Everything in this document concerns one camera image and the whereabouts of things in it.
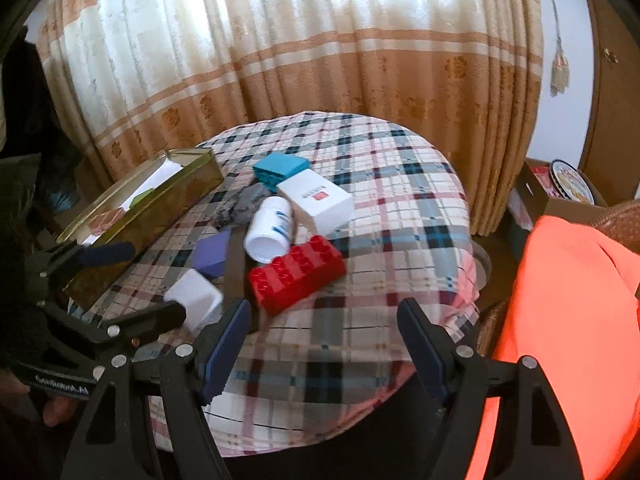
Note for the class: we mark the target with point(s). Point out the brown wooden cabinet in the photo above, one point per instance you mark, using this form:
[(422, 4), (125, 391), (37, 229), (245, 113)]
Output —
[(615, 110)]

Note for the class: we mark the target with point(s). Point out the purple block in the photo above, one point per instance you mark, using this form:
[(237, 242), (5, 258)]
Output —
[(212, 255)]

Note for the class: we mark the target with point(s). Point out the dark cloth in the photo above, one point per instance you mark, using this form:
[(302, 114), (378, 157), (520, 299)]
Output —
[(22, 110)]

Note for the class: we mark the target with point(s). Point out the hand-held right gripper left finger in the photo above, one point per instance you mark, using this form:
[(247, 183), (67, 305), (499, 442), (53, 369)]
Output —
[(227, 350)]

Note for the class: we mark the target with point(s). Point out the grey black sock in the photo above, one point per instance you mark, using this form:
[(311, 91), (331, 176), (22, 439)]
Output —
[(242, 205)]

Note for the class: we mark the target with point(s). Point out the gold rectangular tin box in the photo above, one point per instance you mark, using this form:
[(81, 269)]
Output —
[(165, 205)]

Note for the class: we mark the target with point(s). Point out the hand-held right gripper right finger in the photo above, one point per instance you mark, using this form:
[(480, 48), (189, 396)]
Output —
[(425, 350)]

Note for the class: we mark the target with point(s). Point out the beige orange striped curtain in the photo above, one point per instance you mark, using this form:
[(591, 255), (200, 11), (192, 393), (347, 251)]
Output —
[(300, 60)]

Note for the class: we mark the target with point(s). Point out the white paper sheet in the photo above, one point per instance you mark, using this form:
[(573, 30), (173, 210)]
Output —
[(160, 172)]

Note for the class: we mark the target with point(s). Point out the pink toy brick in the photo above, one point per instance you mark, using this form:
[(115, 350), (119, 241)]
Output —
[(107, 219)]

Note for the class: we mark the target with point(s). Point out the teal toy brick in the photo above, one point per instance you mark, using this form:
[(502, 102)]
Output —
[(280, 167)]

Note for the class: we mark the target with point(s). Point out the person's left hand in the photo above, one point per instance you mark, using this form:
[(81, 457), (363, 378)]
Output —
[(57, 412)]

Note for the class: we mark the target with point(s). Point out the green toy brick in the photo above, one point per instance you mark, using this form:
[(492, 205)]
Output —
[(142, 196)]

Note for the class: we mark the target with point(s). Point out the white block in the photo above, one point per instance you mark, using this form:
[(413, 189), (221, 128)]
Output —
[(197, 295)]

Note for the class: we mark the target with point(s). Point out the red packet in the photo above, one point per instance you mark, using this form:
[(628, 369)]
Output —
[(542, 180)]

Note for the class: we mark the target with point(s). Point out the white box with red label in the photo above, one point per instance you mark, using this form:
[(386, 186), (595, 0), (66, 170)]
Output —
[(315, 200)]

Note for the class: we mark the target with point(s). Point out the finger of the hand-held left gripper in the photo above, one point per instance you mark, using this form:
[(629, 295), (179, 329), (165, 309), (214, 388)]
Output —
[(107, 254), (150, 317)]

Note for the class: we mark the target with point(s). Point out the red toy brick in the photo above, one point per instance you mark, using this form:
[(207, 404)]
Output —
[(295, 275)]

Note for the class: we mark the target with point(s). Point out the round decorated tin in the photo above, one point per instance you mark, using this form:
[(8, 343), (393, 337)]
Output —
[(570, 180)]

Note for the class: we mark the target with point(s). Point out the orange cloth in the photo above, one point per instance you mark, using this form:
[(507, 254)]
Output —
[(565, 335)]

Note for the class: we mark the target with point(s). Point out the brown cardboard box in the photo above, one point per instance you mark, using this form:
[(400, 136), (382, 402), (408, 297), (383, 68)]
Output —
[(560, 208)]

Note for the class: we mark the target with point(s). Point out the white plastic bottle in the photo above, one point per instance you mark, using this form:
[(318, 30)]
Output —
[(267, 232)]

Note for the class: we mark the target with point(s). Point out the hanging tassel ornament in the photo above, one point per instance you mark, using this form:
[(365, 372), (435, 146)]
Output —
[(559, 70)]

